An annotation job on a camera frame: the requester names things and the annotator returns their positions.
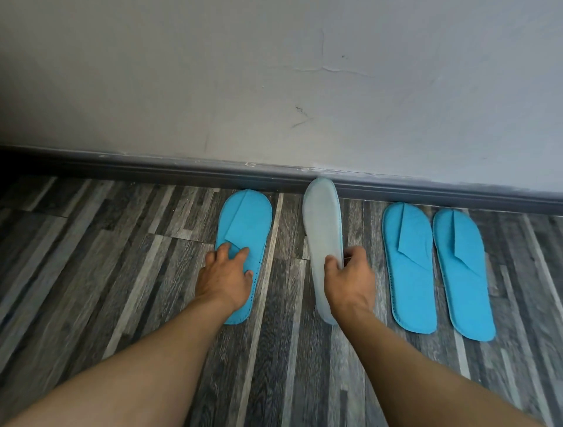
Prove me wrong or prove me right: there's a person's right hand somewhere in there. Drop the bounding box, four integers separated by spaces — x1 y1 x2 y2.
324 246 377 324

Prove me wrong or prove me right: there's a person's left hand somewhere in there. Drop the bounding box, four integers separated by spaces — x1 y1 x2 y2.
194 242 255 314

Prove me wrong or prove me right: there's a blue disposable slipper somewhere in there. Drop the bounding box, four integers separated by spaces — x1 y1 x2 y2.
214 189 273 326
432 208 497 343
302 177 345 326
381 202 438 335

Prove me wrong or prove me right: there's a person's left forearm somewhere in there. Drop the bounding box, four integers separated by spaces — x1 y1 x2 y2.
4 296 235 427

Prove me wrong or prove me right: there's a person's right forearm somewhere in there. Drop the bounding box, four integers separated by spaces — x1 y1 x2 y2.
331 304 547 427

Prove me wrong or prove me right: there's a dark grey baseboard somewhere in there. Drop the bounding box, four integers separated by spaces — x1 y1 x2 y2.
0 144 563 216

